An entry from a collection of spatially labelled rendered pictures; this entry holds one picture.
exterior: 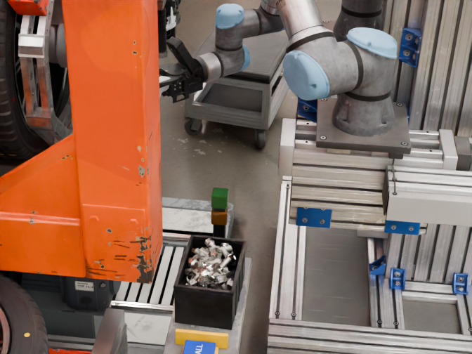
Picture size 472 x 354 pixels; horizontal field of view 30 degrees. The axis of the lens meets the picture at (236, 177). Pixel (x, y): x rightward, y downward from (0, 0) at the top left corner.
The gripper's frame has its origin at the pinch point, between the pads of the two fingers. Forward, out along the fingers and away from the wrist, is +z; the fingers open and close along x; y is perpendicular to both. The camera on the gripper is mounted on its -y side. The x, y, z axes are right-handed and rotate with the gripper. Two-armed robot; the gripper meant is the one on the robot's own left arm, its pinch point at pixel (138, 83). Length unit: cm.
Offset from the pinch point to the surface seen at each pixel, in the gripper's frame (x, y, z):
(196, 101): 85, 69, -82
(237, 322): -54, 38, 9
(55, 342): -17, 56, 38
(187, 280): -44, 28, 16
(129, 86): -35.2, -21.7, 24.2
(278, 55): 67, 49, -110
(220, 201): -33.9, 18.5, -1.0
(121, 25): -34, -35, 25
